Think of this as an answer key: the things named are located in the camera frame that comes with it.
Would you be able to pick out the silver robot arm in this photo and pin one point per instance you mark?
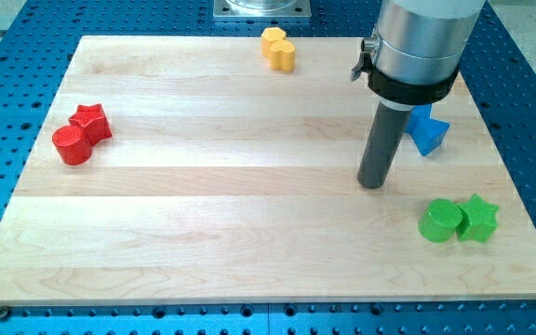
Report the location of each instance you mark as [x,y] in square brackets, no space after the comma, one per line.
[412,56]

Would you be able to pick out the blue triangle block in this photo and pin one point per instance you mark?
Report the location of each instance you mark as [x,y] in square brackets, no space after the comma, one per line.
[419,112]

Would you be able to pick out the blue cube block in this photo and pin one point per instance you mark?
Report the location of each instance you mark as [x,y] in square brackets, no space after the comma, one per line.
[428,134]

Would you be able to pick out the light wooden board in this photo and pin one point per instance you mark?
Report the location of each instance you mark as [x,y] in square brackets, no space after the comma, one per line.
[227,181]

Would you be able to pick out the yellow heart block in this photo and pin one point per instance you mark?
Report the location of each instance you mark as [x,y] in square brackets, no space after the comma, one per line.
[282,56]

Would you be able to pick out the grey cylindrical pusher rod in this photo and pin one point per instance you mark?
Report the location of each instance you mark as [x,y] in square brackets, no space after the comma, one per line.
[384,137]

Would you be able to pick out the yellow hexagon block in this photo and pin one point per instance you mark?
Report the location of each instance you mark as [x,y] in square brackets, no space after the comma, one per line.
[269,36]

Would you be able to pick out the green cylinder block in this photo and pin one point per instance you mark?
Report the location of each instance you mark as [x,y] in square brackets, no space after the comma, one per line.
[440,220]

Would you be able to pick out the red star block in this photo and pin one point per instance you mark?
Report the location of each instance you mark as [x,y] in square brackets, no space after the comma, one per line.
[93,120]

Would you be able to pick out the red cylinder block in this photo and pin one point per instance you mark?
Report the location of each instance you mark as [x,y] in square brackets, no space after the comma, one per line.
[72,145]

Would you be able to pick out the green star block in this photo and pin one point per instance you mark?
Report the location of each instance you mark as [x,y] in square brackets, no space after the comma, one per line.
[478,219]

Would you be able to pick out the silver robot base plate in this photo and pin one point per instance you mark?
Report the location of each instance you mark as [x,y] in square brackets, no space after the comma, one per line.
[261,9]

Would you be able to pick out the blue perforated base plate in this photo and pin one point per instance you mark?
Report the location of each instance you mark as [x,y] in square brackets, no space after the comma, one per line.
[36,48]

